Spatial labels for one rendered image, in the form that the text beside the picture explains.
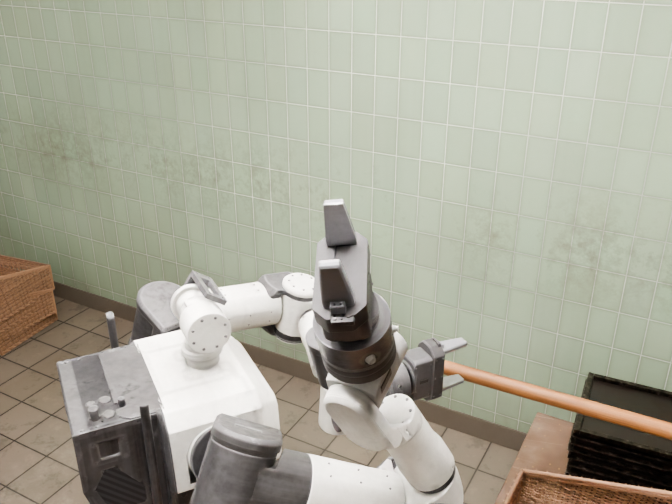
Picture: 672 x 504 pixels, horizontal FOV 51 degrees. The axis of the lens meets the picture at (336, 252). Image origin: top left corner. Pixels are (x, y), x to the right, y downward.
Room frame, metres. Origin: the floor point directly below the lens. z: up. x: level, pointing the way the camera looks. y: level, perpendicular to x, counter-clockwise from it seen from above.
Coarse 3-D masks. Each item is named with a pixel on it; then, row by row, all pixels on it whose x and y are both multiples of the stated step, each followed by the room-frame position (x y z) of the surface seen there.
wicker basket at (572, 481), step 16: (528, 480) 1.41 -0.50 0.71; (544, 480) 1.39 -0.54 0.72; (560, 480) 1.37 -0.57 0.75; (576, 480) 1.35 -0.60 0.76; (592, 480) 1.33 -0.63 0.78; (512, 496) 1.34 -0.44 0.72; (528, 496) 1.41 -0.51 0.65; (544, 496) 1.39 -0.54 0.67; (560, 496) 1.37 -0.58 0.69; (576, 496) 1.35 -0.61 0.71; (592, 496) 1.33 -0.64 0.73; (608, 496) 1.31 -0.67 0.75; (624, 496) 1.29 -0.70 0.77; (640, 496) 1.28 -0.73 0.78; (656, 496) 1.26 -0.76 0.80
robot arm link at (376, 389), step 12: (312, 336) 0.72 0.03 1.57; (396, 336) 0.75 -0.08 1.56; (312, 348) 0.71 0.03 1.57; (396, 348) 0.74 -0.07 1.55; (312, 360) 0.73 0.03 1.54; (324, 360) 0.67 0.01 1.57; (384, 360) 0.66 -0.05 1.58; (396, 360) 0.72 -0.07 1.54; (324, 372) 0.73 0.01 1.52; (336, 372) 0.66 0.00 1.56; (348, 372) 0.65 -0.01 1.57; (360, 372) 0.65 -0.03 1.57; (372, 372) 0.66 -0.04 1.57; (384, 372) 0.67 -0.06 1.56; (396, 372) 0.73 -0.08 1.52; (324, 384) 0.74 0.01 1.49; (348, 384) 0.68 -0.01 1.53; (360, 384) 0.68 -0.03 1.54; (372, 384) 0.68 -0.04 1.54; (384, 384) 0.69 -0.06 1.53; (372, 396) 0.67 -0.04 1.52; (384, 396) 0.70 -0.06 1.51
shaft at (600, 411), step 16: (448, 368) 1.20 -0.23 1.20; (464, 368) 1.19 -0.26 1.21; (480, 384) 1.17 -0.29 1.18; (496, 384) 1.15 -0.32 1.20; (512, 384) 1.14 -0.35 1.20; (528, 384) 1.14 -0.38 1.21; (544, 400) 1.10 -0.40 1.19; (560, 400) 1.09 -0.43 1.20; (576, 400) 1.09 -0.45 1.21; (592, 416) 1.06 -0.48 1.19; (608, 416) 1.05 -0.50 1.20; (624, 416) 1.04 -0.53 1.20; (640, 416) 1.04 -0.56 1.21; (656, 432) 1.01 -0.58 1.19
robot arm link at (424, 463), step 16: (432, 432) 0.74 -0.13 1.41; (400, 448) 0.71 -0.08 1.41; (416, 448) 0.71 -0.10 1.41; (432, 448) 0.73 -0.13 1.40; (400, 464) 0.73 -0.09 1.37; (416, 464) 0.72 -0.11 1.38; (432, 464) 0.72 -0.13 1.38; (448, 464) 0.74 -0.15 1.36; (416, 480) 0.72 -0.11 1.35; (432, 480) 0.72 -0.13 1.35; (448, 480) 0.73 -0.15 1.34; (416, 496) 0.73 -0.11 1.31; (432, 496) 0.73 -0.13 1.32; (448, 496) 0.73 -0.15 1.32
